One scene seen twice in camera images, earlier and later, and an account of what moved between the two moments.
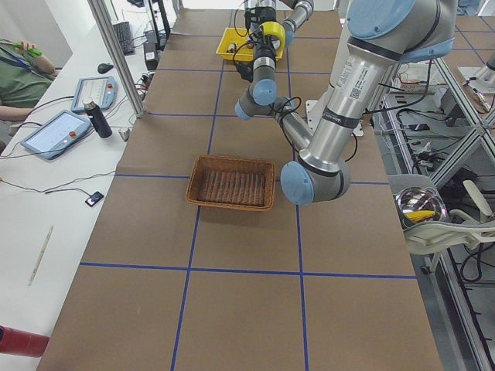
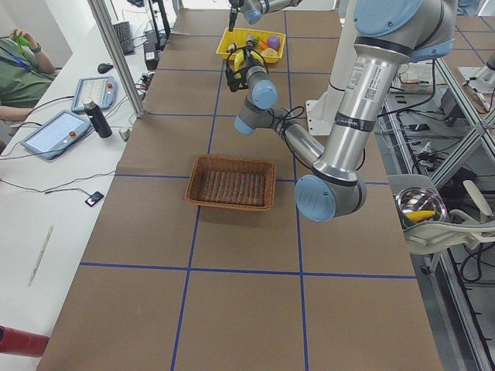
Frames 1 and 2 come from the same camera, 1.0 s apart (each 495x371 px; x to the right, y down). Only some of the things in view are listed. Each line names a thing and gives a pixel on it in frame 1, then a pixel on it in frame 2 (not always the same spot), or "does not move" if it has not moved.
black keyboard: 124,32 does not move
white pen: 41,256 does not move
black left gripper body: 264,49 -> 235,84
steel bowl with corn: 416,205 does not move
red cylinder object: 13,340 does not move
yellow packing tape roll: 274,28 -> 238,57
